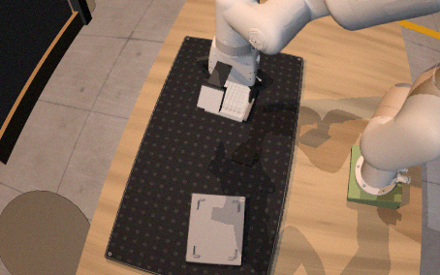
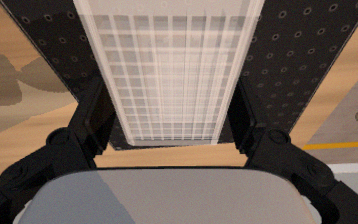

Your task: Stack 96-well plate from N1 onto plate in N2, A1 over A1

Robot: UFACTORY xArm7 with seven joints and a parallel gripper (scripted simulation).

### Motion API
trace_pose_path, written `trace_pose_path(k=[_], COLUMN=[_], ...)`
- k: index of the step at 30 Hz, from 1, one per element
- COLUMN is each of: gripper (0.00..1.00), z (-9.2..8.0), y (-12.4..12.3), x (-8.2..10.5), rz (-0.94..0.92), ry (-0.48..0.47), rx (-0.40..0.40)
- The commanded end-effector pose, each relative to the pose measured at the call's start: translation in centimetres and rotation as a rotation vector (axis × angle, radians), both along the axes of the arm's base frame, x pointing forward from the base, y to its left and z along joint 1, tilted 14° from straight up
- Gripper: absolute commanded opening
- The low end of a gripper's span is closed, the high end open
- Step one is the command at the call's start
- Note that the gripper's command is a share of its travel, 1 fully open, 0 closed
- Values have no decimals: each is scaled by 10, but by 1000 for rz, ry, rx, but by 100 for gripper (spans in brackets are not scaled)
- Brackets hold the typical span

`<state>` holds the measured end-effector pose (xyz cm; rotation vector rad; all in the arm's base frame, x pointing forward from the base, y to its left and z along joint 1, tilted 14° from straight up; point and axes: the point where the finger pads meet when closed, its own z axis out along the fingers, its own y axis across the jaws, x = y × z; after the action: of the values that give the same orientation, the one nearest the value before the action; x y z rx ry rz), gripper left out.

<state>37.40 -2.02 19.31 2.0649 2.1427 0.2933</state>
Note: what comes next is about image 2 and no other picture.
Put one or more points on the dark grey perforated breadboard plate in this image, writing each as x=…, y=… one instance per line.
x=295, y=44

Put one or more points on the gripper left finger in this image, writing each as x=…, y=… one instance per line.
x=67, y=149

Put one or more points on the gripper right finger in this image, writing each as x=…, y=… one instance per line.
x=273, y=151

